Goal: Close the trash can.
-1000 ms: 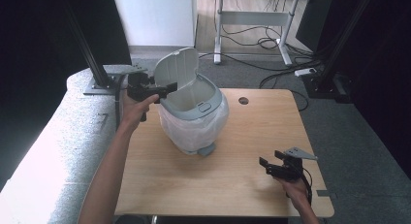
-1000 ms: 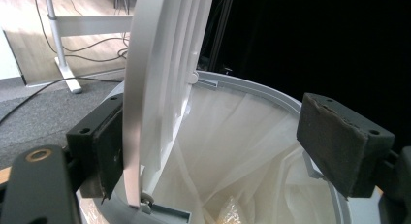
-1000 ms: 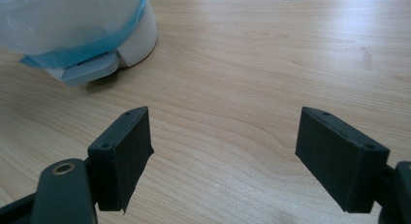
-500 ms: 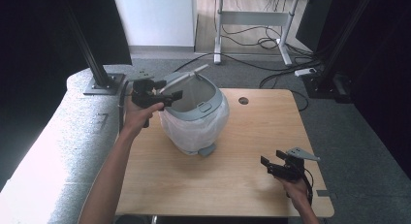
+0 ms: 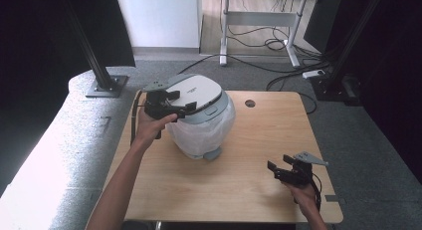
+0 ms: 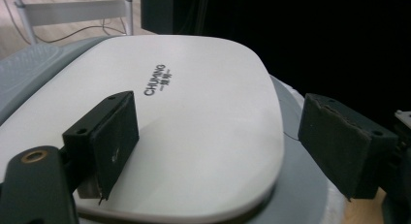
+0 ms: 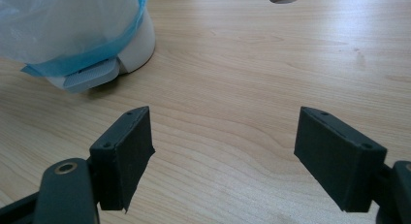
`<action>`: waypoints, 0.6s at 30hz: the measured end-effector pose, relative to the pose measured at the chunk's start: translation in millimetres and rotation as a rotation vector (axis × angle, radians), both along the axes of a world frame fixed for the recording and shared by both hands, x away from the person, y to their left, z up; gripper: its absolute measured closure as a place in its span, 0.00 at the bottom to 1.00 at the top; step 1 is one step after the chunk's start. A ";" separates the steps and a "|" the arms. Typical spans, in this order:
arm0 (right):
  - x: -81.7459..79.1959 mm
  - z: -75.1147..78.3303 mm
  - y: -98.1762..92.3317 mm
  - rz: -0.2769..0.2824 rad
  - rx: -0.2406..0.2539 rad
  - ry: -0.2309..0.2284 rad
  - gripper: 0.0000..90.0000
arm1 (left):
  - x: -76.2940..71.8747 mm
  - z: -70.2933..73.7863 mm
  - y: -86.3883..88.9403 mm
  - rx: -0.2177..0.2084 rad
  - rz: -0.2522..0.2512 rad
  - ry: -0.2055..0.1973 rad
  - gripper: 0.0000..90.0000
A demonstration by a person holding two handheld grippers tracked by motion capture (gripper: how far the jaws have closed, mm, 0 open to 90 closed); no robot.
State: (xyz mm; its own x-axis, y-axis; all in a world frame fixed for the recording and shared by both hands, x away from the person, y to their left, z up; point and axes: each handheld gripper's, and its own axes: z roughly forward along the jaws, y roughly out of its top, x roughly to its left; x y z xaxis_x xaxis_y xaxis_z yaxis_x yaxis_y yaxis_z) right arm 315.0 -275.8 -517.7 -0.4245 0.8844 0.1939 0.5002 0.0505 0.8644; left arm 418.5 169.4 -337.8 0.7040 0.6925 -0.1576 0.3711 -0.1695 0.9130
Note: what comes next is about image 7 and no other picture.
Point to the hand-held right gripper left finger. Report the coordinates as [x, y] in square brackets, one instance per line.
[126, 153]

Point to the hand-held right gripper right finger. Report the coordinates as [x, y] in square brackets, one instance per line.
[339, 159]

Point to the white pedal trash can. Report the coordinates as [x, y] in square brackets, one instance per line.
[139, 46]

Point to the translucent trash bag blue edge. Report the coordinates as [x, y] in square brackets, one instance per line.
[64, 26]

